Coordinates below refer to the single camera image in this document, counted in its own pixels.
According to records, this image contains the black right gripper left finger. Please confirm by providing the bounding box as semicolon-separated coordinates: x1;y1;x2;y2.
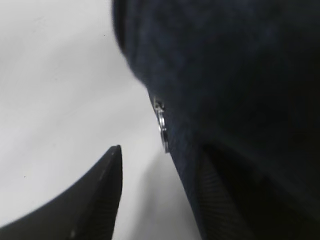
0;145;123;240

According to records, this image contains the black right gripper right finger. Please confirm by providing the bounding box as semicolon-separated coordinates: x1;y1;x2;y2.
196;146;320;240

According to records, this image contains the silver zipper pull ring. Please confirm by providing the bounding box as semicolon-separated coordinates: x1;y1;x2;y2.
152;96;169;154

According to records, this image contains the navy blue insulated lunch bag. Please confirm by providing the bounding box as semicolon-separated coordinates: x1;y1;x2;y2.
112;0;320;240

